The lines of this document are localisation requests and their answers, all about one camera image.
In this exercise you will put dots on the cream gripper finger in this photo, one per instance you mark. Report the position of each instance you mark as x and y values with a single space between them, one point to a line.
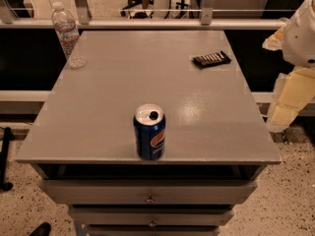
275 41
292 93

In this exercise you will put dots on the blue pepsi can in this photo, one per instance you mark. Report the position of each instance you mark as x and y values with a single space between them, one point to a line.
149 126

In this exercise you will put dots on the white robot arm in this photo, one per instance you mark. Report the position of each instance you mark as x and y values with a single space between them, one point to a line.
299 38

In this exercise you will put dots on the clear plastic water bottle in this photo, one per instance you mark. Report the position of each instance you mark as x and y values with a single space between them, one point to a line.
68 34

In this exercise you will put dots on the black snack bar packet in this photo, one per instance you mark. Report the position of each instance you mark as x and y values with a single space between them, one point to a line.
211 60

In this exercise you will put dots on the grey metal railing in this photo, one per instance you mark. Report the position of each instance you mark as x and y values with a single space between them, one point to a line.
161 14

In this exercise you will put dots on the metal top drawer knob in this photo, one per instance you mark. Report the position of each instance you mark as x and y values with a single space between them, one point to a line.
149 200

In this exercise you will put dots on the metal drawer knob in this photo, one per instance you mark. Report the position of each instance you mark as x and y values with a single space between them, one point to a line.
152 223
149 200

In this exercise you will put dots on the metal middle drawer knob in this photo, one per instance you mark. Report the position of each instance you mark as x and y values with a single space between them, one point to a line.
152 223

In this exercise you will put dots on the grey middle drawer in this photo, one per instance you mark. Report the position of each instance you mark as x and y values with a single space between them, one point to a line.
142 215

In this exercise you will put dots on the grey drawer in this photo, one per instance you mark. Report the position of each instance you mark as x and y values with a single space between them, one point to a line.
166 192
142 215
152 231

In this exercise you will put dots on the grey bottom drawer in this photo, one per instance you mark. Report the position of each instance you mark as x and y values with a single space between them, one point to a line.
152 231

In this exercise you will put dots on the grey top drawer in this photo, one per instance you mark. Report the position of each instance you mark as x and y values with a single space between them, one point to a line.
166 192

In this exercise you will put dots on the black stand on floor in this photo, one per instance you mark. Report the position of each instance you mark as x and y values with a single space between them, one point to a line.
7 137

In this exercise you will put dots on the black shoe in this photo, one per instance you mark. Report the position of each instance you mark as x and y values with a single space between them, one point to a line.
43 229

